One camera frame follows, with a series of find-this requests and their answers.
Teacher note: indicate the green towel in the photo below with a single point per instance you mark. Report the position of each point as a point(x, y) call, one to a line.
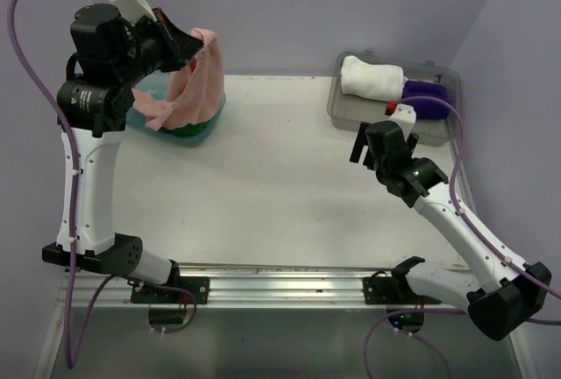
point(190, 130)

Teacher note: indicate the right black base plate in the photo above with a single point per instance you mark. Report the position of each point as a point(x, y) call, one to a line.
point(382, 288)

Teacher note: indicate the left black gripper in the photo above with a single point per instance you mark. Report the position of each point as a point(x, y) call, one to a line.
point(183, 44)

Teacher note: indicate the pink towel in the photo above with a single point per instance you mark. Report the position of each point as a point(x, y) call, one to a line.
point(193, 93)

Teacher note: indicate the dark purple towel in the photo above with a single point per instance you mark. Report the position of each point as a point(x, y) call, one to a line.
point(428, 108)

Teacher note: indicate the aluminium mounting rail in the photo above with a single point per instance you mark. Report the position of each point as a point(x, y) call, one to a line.
point(278, 287)

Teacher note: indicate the grey transparent plastic tray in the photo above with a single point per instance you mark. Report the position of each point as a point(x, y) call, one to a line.
point(348, 111)

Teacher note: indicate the rolled purple towel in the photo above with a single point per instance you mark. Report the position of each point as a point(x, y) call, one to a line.
point(419, 88)

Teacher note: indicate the teal plastic bin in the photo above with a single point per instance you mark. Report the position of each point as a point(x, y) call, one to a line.
point(155, 86)

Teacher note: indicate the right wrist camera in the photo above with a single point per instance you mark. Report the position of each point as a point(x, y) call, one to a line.
point(389, 136)

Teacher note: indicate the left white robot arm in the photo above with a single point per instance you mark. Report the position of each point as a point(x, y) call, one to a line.
point(93, 120)

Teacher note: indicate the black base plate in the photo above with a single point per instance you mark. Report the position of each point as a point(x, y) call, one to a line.
point(382, 288)
point(178, 289)

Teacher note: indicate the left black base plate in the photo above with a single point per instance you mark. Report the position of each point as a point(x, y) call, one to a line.
point(178, 289)

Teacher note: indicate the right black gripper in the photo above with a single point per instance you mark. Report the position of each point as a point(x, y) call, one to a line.
point(359, 145)

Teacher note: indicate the rolled white towel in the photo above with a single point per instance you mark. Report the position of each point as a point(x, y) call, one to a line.
point(378, 82)

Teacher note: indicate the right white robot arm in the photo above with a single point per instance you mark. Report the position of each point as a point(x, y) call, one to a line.
point(501, 292)

